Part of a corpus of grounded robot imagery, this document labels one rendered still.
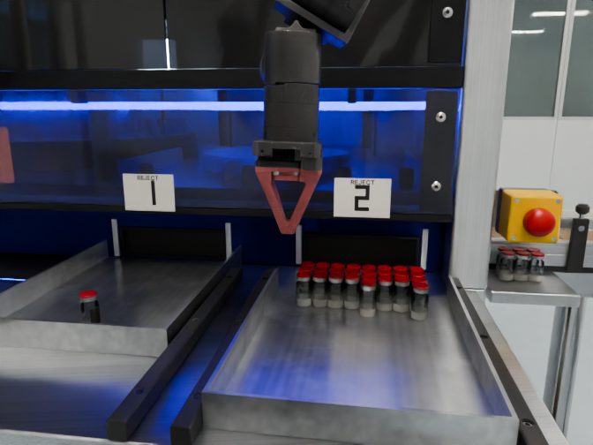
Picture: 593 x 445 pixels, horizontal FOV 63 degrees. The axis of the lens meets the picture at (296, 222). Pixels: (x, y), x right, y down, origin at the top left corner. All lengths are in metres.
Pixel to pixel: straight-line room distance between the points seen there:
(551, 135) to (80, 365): 5.36
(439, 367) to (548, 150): 5.17
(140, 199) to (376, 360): 0.46
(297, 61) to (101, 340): 0.38
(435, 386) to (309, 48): 0.35
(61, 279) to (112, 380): 0.33
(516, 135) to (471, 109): 4.82
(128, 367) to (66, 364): 0.07
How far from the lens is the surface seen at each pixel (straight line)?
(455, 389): 0.53
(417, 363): 0.57
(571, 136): 5.73
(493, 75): 0.75
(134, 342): 0.59
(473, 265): 0.79
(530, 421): 0.48
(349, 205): 0.74
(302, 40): 0.49
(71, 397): 0.55
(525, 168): 5.62
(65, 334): 0.63
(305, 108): 0.49
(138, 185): 0.82
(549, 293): 0.83
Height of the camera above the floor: 1.15
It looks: 13 degrees down
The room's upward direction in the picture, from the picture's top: straight up
